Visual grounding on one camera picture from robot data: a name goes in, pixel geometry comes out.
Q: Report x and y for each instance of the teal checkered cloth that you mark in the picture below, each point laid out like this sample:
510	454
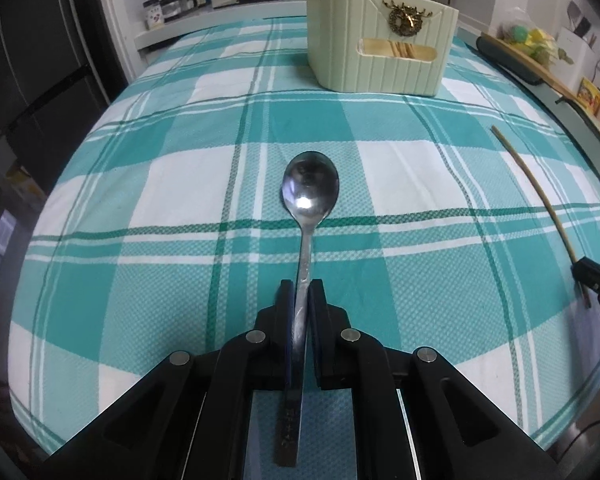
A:
180	160

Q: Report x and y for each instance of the dark tray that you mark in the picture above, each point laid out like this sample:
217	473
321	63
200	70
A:
500	57

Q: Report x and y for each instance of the wooden chopstick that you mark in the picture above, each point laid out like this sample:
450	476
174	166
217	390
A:
545	201

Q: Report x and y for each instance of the white spice jar black lid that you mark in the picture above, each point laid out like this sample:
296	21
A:
153	14

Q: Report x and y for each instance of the clear spice jar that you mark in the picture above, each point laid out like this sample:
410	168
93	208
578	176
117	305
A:
172	8

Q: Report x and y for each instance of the black kitchen utensil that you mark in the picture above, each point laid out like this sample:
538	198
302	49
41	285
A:
583	26

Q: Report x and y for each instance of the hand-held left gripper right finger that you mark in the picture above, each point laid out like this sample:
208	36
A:
314	320

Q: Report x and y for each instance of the metal spoon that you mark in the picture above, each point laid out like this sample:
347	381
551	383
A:
310	190

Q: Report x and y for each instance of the white utensil caddy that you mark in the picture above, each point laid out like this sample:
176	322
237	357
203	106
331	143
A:
577	57

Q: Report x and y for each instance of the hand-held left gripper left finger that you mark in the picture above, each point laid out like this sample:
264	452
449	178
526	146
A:
287	320

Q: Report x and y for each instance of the wooden cutting board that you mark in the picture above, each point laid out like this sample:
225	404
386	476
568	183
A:
530	67

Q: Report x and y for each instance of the plastic bag of colourful things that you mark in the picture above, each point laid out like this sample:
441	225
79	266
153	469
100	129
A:
527	37

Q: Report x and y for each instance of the grey spatula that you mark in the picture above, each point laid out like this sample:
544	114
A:
572	12

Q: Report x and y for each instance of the dark refrigerator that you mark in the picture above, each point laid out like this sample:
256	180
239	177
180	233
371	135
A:
40	60

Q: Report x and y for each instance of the cream ribbed utensil holder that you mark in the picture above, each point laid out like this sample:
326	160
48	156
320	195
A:
340	35

